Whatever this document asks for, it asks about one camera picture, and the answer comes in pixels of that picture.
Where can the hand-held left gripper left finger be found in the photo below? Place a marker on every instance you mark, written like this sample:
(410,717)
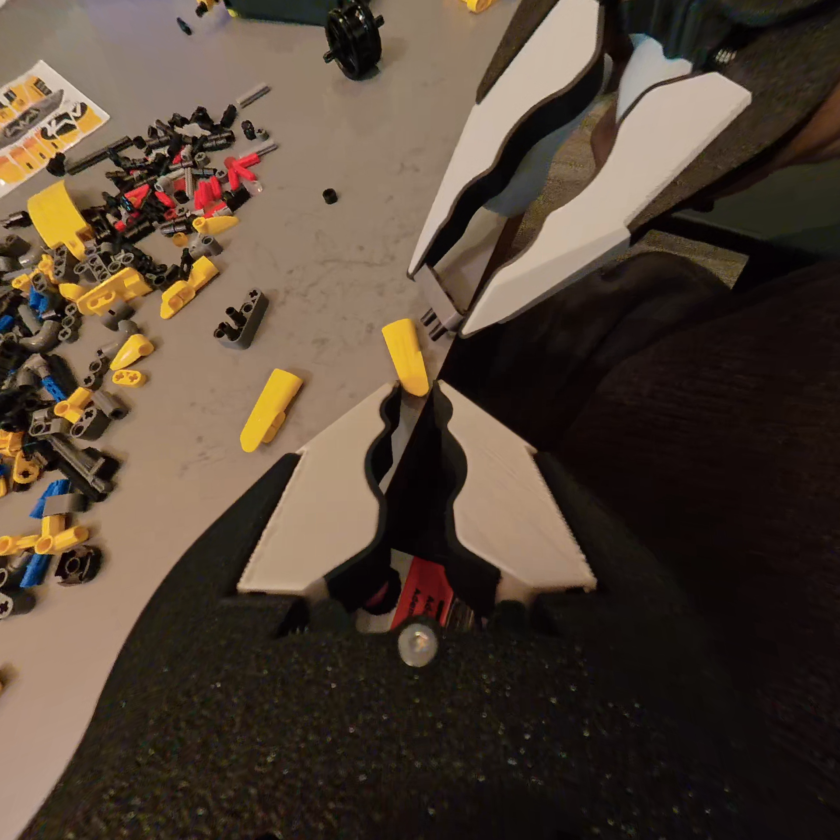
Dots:
(321,499)

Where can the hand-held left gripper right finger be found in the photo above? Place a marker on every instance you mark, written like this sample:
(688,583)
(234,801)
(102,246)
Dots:
(512,512)

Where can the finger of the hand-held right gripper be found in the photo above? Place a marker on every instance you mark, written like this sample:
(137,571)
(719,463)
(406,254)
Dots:
(518,85)
(656,164)

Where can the yellow curved toy panel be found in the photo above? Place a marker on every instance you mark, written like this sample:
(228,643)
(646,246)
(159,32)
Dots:
(407,354)
(269,410)

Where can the grey toy beam with pins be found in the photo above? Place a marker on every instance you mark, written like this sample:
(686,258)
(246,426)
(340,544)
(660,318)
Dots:
(443,292)

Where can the small yellow toy assembly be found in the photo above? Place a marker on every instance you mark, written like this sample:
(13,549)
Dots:
(478,4)

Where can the yellow toy crane model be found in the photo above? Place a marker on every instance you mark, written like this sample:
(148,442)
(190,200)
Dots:
(354,39)

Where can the grey angled toy beam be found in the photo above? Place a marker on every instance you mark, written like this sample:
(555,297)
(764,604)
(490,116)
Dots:
(246,321)

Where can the person's dark clothing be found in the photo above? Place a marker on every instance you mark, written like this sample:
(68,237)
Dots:
(709,525)

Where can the grey toy axle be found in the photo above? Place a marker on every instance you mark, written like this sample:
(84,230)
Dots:
(253,95)

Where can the black toy pin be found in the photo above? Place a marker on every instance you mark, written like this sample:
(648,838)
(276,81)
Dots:
(184,26)

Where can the pile of toy building pieces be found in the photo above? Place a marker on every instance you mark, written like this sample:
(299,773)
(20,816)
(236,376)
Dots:
(131,197)

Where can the yellow sticker sheet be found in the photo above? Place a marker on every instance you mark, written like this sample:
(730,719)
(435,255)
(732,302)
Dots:
(46,124)

